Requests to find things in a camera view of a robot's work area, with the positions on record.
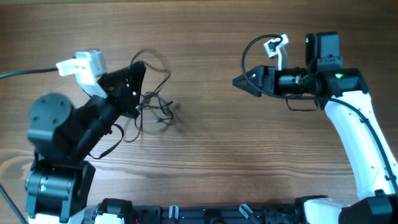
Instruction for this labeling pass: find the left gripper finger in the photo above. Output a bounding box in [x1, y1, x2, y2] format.
[128, 61, 146, 93]
[117, 90, 140, 119]

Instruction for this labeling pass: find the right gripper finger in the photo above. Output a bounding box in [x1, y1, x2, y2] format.
[233, 66, 264, 83]
[233, 77, 261, 97]

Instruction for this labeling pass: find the black USB cable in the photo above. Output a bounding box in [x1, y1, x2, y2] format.
[124, 93, 175, 143]

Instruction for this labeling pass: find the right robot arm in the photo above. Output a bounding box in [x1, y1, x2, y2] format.
[233, 32, 397, 223]

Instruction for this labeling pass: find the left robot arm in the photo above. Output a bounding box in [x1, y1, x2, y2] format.
[25, 61, 146, 223]

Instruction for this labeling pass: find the right camera black cable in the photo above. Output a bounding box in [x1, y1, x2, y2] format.
[241, 34, 398, 194]

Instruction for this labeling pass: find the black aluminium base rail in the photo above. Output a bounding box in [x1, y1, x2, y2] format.
[81, 198, 312, 224]

